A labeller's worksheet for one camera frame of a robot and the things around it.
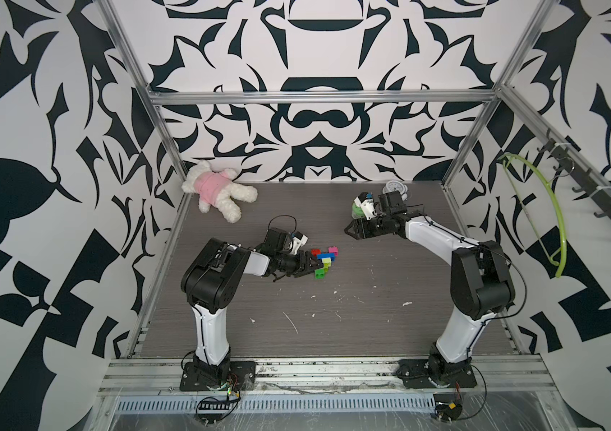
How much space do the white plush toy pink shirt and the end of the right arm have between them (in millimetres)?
451

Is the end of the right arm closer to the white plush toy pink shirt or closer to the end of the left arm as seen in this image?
the end of the left arm

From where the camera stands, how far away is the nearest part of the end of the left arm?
0.83 metres

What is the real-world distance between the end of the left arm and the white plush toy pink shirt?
0.99 ft

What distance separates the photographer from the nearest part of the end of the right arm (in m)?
0.71

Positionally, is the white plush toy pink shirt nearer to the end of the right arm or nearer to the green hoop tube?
the end of the right arm

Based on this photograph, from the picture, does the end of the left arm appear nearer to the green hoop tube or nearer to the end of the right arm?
the end of the right arm
